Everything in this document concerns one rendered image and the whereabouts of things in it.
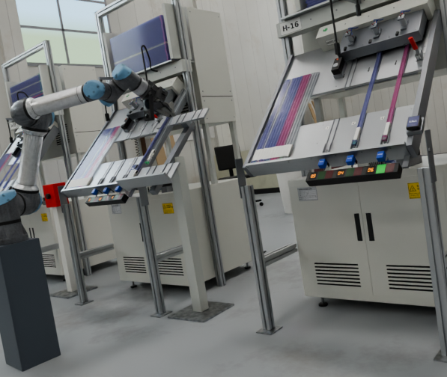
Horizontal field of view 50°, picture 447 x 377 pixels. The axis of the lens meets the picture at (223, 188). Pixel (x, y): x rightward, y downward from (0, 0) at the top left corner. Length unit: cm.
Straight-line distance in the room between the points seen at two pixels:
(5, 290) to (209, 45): 188
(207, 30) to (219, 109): 51
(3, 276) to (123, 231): 113
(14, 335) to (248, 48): 963
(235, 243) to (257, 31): 894
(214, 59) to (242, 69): 775
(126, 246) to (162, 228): 41
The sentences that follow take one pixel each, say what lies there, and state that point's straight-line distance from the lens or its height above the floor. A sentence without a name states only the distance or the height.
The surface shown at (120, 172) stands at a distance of 271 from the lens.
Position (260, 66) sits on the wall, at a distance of 1142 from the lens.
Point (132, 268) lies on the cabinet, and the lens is 321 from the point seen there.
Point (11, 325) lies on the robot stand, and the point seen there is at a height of 20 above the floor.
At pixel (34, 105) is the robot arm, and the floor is 112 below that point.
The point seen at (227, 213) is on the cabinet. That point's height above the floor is 42.
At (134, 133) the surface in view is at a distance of 293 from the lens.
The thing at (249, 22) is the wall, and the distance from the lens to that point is 1151.
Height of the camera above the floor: 78
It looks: 4 degrees down
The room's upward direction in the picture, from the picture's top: 9 degrees counter-clockwise
